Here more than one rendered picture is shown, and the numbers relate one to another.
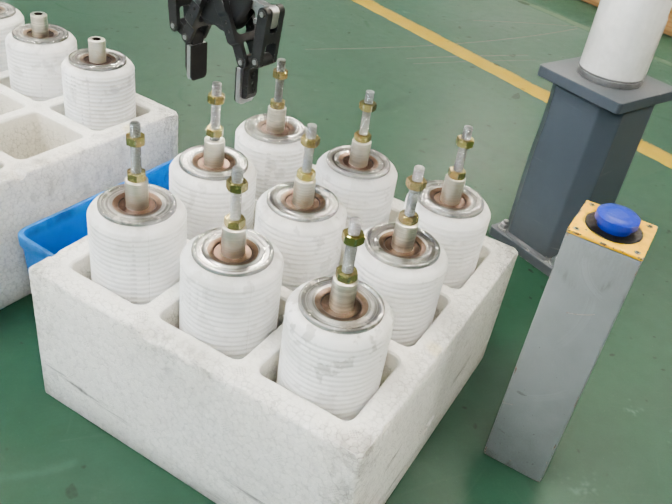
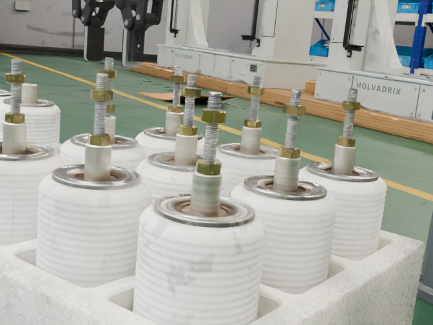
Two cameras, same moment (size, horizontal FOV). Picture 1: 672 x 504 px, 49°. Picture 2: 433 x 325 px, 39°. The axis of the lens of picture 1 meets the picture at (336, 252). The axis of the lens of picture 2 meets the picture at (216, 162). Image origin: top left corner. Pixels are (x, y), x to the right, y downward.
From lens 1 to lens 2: 0.29 m
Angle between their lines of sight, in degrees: 25
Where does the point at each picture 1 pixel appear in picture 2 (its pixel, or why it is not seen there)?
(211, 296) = (63, 211)
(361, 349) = (221, 244)
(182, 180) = (69, 149)
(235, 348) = (89, 284)
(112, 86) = (36, 120)
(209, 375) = (48, 299)
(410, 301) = (293, 239)
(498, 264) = (402, 249)
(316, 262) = not seen: hidden behind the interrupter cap
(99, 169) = not seen: hidden behind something
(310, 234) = (187, 182)
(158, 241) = (25, 178)
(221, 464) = not seen: outside the picture
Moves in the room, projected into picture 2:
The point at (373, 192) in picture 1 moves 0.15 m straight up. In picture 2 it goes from (262, 171) to (278, 33)
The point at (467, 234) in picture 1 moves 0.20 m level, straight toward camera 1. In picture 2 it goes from (361, 198) to (312, 258)
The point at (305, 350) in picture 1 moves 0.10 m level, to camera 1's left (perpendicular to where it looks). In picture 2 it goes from (155, 250) to (23, 229)
